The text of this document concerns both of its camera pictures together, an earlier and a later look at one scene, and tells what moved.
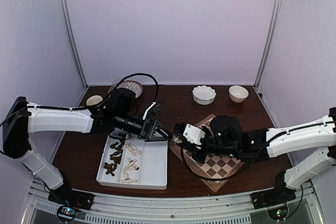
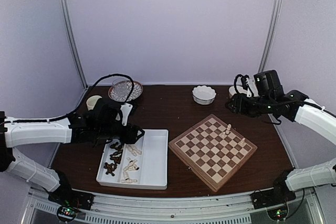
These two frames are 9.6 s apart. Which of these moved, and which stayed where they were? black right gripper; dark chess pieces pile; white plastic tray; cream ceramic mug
Moved: black right gripper
Stayed: white plastic tray; dark chess pieces pile; cream ceramic mug
